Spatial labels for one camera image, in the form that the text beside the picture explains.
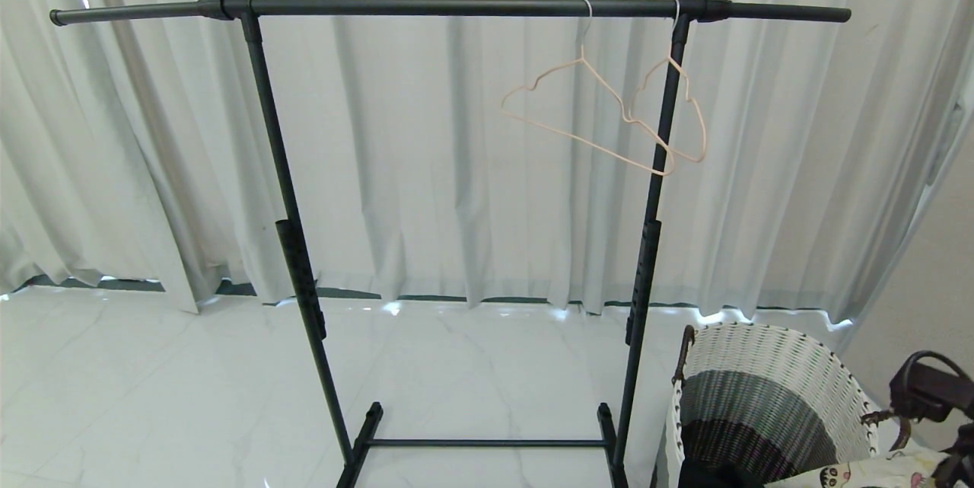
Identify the pink clothes hanger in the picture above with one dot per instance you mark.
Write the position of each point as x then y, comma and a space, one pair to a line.
673, 58
582, 58

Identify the black garment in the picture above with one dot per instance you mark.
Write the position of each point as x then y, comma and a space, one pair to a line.
715, 476

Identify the cream printed garment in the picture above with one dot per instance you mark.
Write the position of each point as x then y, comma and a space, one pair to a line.
875, 473

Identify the black clothes rack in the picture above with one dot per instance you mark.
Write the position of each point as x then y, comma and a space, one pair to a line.
456, 7

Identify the white laundry basket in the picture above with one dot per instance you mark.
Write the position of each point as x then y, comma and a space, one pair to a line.
768, 351

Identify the white curtain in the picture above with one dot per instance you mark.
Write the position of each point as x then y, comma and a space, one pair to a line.
456, 168

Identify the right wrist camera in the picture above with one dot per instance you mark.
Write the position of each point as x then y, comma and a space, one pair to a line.
936, 393

